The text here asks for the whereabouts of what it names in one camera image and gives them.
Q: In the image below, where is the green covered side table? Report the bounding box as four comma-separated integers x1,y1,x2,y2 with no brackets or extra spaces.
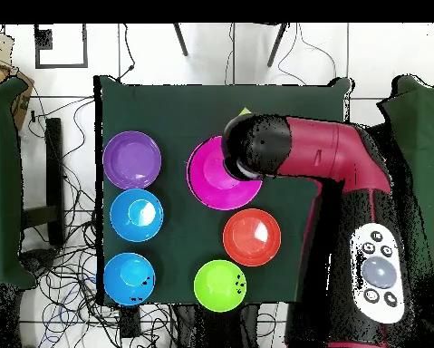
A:
0,77,36,289
377,74,434,305

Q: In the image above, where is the black stand with knob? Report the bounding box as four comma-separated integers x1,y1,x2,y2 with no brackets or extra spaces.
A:
18,247,60,278

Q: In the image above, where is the large pink bowl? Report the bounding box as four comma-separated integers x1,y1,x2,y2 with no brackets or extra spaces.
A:
186,135,264,212

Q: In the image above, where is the green bowl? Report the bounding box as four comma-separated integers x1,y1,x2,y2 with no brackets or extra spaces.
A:
193,259,247,314

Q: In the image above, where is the purple bowl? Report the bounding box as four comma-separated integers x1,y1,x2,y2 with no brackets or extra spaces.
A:
102,130,163,190

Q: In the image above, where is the long black bar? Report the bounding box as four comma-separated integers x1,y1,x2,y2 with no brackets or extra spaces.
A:
44,117,65,247

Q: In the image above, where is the dark green tablecloth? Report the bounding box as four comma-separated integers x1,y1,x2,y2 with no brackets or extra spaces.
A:
93,74,353,305

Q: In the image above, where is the large orange-red bowl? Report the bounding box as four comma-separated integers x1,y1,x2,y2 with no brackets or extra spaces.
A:
222,208,283,268

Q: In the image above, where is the large blue bowl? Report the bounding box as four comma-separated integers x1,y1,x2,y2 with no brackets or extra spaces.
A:
109,188,165,243
102,252,157,307

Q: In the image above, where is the black tripod leg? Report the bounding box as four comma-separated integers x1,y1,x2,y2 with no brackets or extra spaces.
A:
172,24,189,57
266,24,289,68

